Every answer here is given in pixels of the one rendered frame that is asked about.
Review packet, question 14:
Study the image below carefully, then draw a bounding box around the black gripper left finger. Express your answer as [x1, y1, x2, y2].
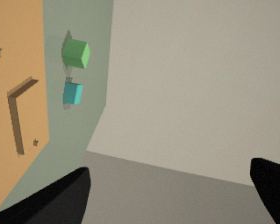
[0, 166, 91, 224]

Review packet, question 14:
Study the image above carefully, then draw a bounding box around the teal cube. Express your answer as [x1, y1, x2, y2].
[63, 82, 82, 104]

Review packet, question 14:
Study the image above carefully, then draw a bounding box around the green cube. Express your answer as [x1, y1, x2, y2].
[61, 38, 91, 69]

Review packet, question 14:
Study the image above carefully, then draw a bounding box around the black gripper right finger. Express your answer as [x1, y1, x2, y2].
[250, 158, 280, 224]

